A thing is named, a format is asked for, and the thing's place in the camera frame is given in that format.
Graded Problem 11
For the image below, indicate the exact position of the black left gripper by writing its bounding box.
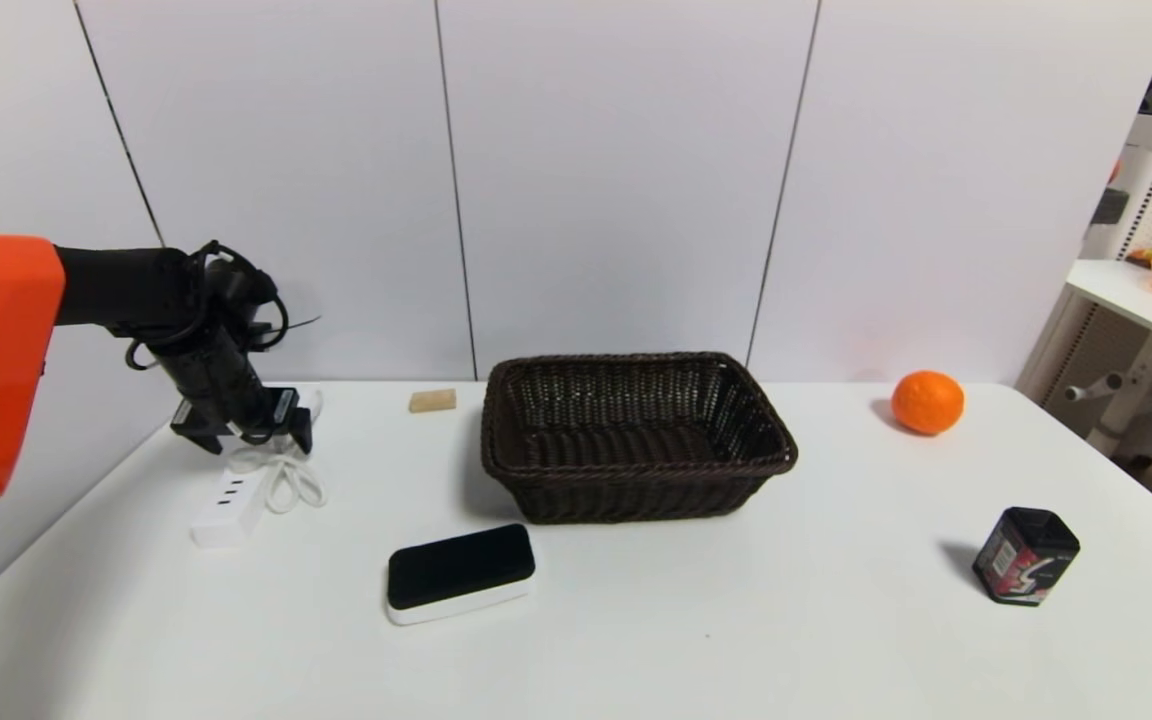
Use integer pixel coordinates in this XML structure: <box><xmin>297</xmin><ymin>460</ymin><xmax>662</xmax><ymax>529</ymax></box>
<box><xmin>147</xmin><ymin>327</ymin><xmax>313</xmax><ymax>456</ymax></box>

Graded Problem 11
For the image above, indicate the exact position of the white power strip with cable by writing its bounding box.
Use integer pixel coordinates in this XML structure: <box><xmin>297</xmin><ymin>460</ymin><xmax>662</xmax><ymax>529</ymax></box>
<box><xmin>190</xmin><ymin>390</ymin><xmax>329</xmax><ymax>549</ymax></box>

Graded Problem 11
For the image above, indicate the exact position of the dark brown wicker basket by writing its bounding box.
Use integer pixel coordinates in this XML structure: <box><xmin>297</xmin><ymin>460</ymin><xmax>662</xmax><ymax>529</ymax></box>
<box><xmin>481</xmin><ymin>351</ymin><xmax>799</xmax><ymax>525</ymax></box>

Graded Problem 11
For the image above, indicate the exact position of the black and white board eraser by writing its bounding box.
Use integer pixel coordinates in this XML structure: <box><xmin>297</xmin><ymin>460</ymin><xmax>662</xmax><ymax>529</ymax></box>
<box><xmin>386</xmin><ymin>523</ymin><xmax>537</xmax><ymax>627</ymax></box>

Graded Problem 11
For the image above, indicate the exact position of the orange fruit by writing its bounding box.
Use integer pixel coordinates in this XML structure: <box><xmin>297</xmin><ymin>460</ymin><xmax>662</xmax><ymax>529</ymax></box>
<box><xmin>891</xmin><ymin>370</ymin><xmax>966</xmax><ymax>436</ymax></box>

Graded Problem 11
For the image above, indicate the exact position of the black tin can red label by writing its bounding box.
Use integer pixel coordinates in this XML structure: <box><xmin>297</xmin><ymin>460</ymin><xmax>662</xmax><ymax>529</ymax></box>
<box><xmin>972</xmin><ymin>507</ymin><xmax>1081</xmax><ymax>607</ymax></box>

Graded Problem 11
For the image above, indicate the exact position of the white side table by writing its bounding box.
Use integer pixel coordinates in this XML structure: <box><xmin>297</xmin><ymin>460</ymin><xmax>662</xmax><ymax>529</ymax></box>
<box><xmin>1063</xmin><ymin>259</ymin><xmax>1152</xmax><ymax>461</ymax></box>

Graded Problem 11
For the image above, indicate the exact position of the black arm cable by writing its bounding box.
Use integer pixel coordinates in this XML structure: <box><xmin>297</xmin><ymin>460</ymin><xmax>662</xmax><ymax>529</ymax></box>
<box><xmin>124</xmin><ymin>240</ymin><xmax>322</xmax><ymax>371</ymax></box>

